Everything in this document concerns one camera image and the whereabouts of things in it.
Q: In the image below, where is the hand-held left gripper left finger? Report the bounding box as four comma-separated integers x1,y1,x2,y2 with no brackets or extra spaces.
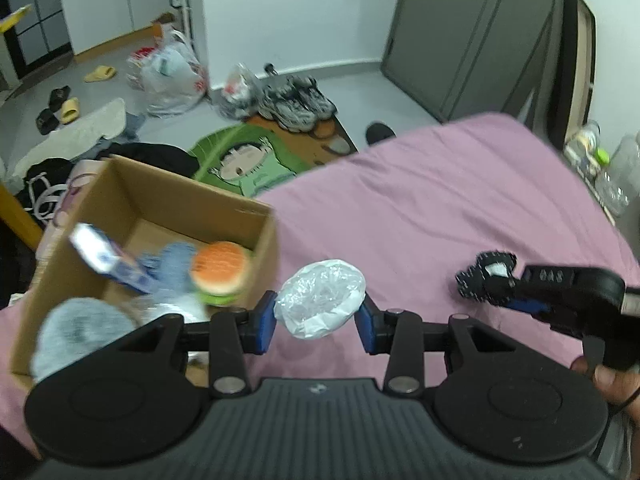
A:
112,290,279,395

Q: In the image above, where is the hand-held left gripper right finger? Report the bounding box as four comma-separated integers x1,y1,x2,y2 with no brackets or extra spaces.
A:
356,294,523,395

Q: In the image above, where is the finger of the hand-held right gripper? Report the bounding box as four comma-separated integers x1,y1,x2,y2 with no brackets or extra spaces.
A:
520,265,627,307
486,289,587,339

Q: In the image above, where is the black cloth with white label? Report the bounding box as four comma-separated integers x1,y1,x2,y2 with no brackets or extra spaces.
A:
455,250,519,306

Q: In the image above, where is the burger plush toy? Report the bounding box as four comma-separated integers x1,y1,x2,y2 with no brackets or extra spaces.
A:
190,241,253,308

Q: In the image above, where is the small blue knitted plush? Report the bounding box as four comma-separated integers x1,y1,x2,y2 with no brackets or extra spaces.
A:
137,242,199,294

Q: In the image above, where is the cardboard box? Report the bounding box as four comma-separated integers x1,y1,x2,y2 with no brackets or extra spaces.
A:
10,155,281,392

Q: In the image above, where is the blue white tissue pack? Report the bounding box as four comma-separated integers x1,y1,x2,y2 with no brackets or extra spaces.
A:
68,223,156,295

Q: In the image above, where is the grey fluffy plush ball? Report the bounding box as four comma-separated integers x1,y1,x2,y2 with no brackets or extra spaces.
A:
31,297,139,387

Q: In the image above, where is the person's right hand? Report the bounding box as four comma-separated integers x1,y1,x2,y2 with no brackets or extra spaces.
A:
571,355,640,420

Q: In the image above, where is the large clear water jug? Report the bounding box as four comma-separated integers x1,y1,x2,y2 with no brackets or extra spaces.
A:
597,132,640,219

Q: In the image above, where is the white jar with yellow label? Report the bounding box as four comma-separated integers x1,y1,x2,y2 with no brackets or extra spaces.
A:
564,119,601,167

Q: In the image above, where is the pink bed sheet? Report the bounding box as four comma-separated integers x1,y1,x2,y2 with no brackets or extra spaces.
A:
0,112,640,442

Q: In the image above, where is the green cartoon floor rug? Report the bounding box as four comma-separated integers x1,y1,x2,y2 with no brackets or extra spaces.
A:
187,114,360,199

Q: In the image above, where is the black shoe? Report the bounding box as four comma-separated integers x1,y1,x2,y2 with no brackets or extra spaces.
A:
365,121,397,146

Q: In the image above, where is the black clothing pile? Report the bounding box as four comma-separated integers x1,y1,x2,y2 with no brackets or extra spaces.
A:
92,142,202,179

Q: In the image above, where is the pair of grey sneakers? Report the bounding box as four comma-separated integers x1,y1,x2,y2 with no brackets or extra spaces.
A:
257,78,321,134

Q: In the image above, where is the black framed board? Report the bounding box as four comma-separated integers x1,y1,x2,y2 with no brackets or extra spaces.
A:
534,0,597,152

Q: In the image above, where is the small clear bag with red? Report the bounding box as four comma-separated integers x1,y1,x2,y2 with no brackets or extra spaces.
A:
219,62,262,121

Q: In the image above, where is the pink bear cushion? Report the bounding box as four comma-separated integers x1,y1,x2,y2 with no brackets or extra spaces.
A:
37,159,109,262

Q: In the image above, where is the large white shopping bag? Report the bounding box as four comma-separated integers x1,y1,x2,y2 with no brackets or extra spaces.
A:
139,29,209,119

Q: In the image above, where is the white floor towel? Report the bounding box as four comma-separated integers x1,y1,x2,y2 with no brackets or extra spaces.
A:
12,97,127,179

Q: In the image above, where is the yellow table leg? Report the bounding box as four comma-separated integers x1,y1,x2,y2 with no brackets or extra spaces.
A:
0,182,45,252

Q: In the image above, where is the grey wardrobe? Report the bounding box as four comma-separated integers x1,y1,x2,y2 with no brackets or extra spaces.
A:
381,0,557,124

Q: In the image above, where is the clear bag with red contents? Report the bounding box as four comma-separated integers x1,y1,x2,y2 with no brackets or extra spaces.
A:
127,44,162,82

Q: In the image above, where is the small cardboard carton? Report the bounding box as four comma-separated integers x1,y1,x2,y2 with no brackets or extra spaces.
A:
149,12,179,39

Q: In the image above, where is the white metal rack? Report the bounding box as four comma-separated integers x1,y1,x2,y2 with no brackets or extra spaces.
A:
172,0,197,63

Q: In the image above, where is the white floor cabinet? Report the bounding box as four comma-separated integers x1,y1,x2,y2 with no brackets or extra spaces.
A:
55,0,182,57

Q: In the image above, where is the white table with yellow edge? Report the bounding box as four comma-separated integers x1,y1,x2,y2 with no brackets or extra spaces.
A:
0,3,34,33

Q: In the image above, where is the black bag with white straps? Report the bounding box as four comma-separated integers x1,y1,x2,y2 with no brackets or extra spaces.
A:
22,157,77,227

